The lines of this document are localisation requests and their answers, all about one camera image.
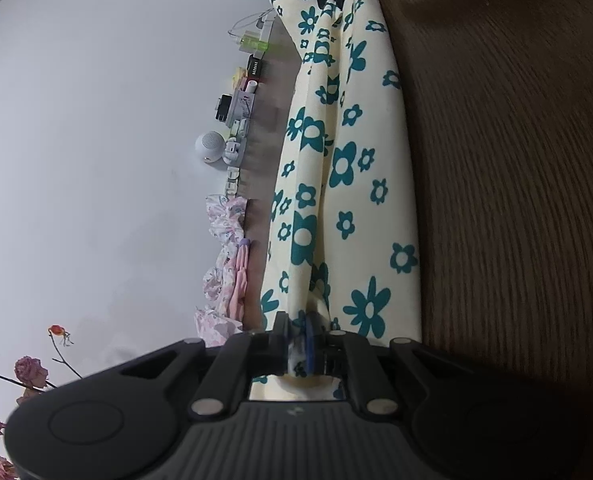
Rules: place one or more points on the white clip holder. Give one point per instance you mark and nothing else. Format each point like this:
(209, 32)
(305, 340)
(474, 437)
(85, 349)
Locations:
(233, 180)

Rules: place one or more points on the pink floral garment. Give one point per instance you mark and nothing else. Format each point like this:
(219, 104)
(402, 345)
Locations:
(219, 280)

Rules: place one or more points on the pink socks with purple cuffs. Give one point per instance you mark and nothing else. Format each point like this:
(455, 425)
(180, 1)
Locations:
(240, 280)

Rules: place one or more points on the green liquid bottle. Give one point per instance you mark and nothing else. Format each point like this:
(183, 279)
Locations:
(256, 42)

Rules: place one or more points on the dried rose bouquet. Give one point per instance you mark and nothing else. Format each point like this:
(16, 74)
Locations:
(26, 370)

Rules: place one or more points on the white robot-shaped speaker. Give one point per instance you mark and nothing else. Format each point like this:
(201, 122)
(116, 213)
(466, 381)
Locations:
(209, 147)

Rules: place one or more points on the yellow round container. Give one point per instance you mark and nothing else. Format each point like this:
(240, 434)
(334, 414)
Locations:
(239, 77)

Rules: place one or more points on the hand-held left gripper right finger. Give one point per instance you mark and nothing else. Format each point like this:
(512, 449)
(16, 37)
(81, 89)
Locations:
(310, 347)

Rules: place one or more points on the cream garment with teal flowers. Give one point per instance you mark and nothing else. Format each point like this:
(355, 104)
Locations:
(356, 185)

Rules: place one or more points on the grey printed tin box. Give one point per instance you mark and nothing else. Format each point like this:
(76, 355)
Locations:
(241, 105)

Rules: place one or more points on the black charger block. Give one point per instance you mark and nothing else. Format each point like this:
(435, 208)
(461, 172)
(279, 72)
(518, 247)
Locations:
(222, 108)

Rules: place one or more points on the white power strip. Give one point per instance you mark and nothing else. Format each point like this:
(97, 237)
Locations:
(268, 27)

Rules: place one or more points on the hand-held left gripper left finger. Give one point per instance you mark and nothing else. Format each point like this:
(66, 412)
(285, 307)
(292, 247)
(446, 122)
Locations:
(282, 347)

